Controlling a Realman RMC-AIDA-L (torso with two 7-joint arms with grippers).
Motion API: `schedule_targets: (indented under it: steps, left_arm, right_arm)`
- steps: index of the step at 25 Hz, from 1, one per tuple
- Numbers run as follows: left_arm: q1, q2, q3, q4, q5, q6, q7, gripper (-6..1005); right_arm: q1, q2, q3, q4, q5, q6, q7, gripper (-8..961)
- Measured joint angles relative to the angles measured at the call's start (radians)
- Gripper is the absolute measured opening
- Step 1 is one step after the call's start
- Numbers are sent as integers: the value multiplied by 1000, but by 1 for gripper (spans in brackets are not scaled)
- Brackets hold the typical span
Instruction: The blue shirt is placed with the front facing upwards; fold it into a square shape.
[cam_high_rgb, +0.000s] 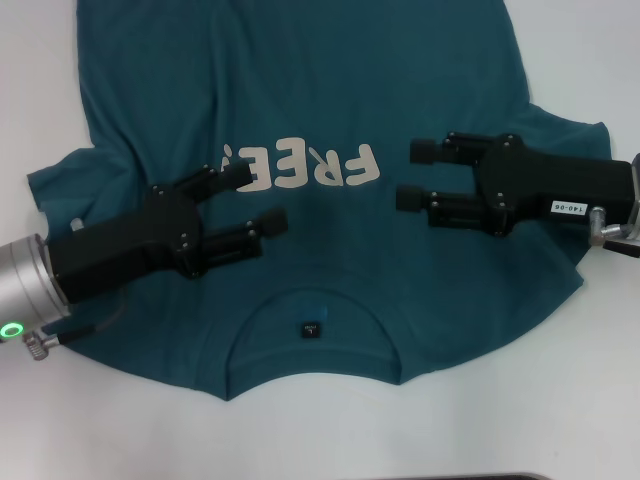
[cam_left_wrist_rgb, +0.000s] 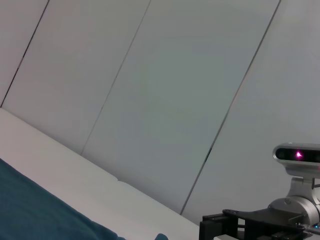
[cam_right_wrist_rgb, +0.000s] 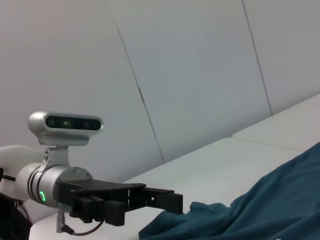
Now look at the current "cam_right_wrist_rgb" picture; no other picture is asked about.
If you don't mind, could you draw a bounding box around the dark left gripper cable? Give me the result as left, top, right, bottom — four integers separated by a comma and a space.
57, 210, 106, 236

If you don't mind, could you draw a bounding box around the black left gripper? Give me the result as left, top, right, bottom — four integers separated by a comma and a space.
56, 178, 184, 226

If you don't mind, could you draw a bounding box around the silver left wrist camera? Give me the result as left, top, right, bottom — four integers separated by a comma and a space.
27, 111, 105, 173

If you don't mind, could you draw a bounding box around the black cable bundle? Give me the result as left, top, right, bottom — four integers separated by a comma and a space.
0, 191, 34, 240

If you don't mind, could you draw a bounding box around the thin black cable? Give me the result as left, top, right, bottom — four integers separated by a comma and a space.
0, 167, 17, 181

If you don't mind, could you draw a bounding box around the blue FREE print t-shirt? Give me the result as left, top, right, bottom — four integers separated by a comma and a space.
138, 141, 320, 240

